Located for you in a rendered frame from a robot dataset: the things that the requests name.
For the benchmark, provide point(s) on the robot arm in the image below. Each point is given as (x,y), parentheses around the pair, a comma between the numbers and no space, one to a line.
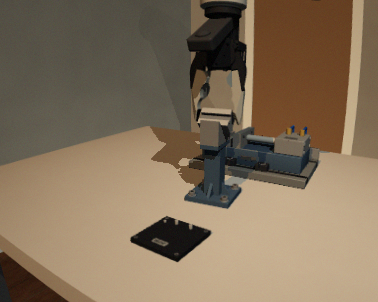
(214,30)

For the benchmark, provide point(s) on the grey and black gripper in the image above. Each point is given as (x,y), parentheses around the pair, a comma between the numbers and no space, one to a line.
(222,58)

